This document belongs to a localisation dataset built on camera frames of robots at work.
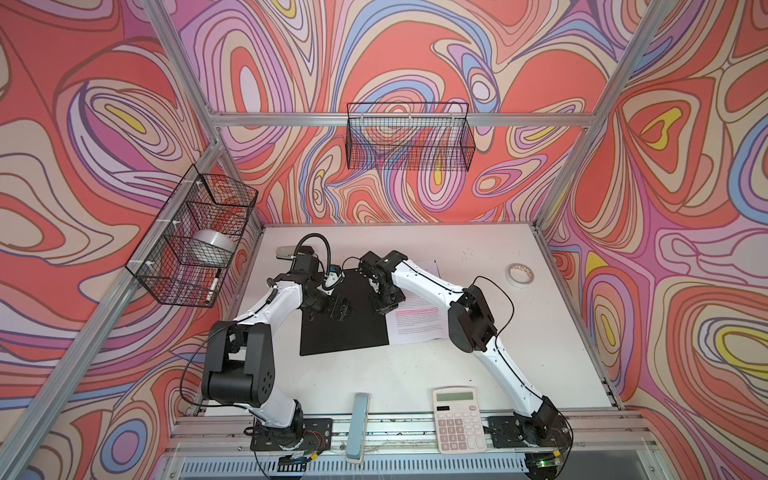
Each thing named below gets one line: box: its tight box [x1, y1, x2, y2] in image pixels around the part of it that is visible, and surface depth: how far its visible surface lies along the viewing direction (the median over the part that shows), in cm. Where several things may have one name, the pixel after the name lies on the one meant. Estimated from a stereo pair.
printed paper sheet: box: [385, 287, 450, 346], surface depth 93 cm
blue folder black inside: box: [300, 269, 391, 356], surface depth 92 cm
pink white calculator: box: [432, 387, 487, 454], surface depth 75 cm
